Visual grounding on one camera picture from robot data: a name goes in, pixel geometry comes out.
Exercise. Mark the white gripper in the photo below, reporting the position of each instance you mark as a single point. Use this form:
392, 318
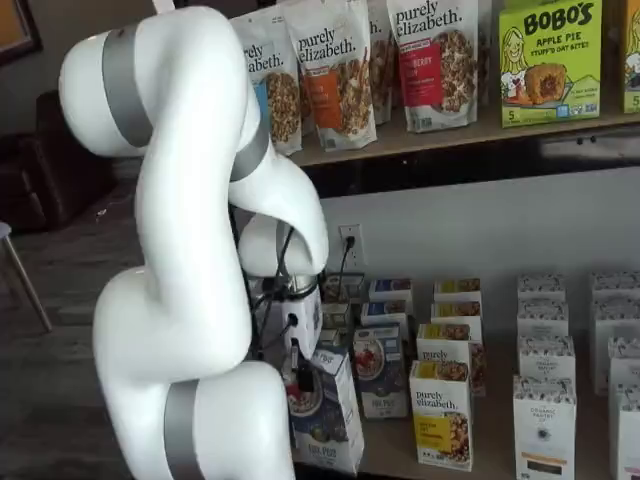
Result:
307, 325

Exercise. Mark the blue flax plus cereal box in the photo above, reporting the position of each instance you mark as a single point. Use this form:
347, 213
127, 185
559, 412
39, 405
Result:
390, 290
382, 370
385, 312
330, 425

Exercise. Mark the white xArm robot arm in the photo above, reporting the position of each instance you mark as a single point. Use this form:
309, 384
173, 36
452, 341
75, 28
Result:
175, 250

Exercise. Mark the green apple cinnamon cereal box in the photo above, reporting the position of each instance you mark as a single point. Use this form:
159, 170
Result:
335, 336
356, 290
340, 315

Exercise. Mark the yellow purely elizabeth box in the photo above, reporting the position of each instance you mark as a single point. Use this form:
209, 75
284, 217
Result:
455, 312
445, 345
457, 290
440, 420

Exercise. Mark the tan wooden shelf board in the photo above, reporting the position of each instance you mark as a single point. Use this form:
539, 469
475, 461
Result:
450, 137
495, 350

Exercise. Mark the white organic pantry box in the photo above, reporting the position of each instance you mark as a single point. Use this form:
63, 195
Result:
542, 317
545, 357
545, 430
615, 284
607, 320
627, 435
540, 287
625, 362

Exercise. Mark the green Bobo's apple pie box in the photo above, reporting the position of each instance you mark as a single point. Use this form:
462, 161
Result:
550, 65

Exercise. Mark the yellow Bobo's snack box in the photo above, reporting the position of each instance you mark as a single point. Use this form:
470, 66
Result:
632, 60

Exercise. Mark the black metal shelving rack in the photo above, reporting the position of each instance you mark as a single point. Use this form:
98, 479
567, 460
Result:
450, 167

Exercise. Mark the blue label granola bag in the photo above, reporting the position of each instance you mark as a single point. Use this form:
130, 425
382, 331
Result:
280, 100

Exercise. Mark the dark brown leather armchair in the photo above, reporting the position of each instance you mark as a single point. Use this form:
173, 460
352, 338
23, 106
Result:
45, 175

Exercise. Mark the grey chair with metal legs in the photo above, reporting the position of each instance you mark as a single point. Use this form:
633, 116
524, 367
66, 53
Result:
4, 229

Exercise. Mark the red label granola bag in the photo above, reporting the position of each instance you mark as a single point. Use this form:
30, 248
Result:
430, 60

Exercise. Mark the white tall appliance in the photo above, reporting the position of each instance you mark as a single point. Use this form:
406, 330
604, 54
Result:
162, 4

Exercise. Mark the white wall outlet plate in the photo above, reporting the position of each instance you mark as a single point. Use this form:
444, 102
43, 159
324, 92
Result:
359, 250

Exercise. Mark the dark framed wall picture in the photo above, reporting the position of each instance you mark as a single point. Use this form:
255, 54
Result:
31, 30

